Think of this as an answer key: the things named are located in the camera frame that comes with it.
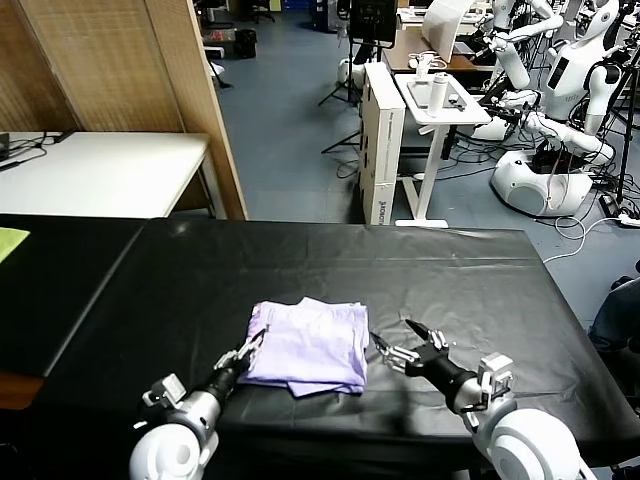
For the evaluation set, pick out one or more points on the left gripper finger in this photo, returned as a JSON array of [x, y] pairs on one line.
[[250, 347], [227, 360]]

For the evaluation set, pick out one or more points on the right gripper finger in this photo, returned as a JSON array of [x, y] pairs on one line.
[[432, 341], [400, 357]]

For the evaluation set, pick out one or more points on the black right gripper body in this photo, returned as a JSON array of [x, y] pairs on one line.
[[437, 370]]

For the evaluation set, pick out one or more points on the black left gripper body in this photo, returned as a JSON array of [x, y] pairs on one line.
[[225, 381]]

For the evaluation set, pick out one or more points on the lavender t-shirt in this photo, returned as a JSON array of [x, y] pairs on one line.
[[310, 345]]

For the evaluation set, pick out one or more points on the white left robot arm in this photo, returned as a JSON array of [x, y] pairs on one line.
[[170, 450]]

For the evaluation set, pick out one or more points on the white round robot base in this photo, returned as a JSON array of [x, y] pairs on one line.
[[350, 71]]

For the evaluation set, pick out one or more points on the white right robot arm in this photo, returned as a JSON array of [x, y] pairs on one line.
[[525, 445]]

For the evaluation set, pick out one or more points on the white humanoid robot raised arm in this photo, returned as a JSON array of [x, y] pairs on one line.
[[515, 60]]

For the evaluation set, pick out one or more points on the large matte black table cover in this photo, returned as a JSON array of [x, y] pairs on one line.
[[350, 265]]

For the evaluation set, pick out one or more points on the white height-adjustable side table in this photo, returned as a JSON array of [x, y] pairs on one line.
[[430, 165]]

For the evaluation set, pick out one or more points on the glossy black table cover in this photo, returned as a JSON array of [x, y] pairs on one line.
[[60, 300]]

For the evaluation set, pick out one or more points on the person in dark jeans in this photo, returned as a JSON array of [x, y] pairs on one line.
[[620, 315]]

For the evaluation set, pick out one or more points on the tall white cardboard box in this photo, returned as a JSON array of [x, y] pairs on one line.
[[381, 150]]

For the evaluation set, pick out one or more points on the white rectangular table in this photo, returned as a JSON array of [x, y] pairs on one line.
[[110, 170]]

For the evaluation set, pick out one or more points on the white power strip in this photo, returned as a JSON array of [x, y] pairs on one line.
[[629, 219]]

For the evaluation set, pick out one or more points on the small black handheld device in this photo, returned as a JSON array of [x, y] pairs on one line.
[[457, 101]]

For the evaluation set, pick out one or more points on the white drinking bottle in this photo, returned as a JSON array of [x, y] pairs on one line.
[[436, 95]]

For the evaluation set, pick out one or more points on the yellow-green cloth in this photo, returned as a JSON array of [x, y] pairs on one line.
[[10, 242]]

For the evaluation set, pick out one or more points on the grey tablet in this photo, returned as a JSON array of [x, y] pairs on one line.
[[417, 92]]

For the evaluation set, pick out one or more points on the black monitor floor stand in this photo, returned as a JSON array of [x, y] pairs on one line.
[[350, 100]]

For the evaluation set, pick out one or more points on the white desktop holder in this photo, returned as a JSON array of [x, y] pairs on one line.
[[422, 67]]

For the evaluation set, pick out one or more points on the white floor stand base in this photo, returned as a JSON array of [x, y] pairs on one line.
[[220, 72]]

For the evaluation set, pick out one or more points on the tall black tripod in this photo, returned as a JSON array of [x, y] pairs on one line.
[[626, 135]]

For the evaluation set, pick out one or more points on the brown wooden desk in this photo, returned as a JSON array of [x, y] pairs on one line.
[[400, 55]]

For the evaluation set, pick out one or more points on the white humanoid robot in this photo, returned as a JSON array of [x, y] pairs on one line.
[[570, 75]]

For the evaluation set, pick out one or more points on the black waste bin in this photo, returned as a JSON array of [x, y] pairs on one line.
[[245, 44]]

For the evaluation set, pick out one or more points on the black box device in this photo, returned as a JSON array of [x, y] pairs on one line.
[[4, 145]]

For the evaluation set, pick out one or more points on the white curved panel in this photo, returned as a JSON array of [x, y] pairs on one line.
[[442, 30]]

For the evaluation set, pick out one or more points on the wooden folding screen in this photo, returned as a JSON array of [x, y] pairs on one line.
[[125, 60]]

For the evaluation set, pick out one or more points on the black monitor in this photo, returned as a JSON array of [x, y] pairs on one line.
[[372, 20]]

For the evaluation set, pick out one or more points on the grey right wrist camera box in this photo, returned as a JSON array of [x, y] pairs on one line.
[[495, 372]]

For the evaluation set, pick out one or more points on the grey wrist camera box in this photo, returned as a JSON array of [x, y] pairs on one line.
[[167, 390], [495, 372]]

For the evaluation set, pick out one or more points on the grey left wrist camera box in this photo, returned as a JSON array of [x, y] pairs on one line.
[[167, 390]]

